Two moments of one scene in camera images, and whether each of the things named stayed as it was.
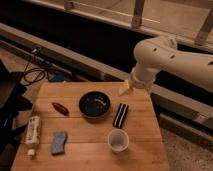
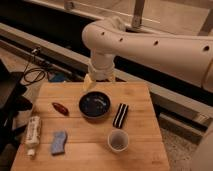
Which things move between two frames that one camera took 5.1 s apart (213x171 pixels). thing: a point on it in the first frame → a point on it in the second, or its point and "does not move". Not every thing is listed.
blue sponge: (58, 143) does not move
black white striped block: (120, 115) does not move
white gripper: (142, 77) → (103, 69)
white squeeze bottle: (32, 135) does not move
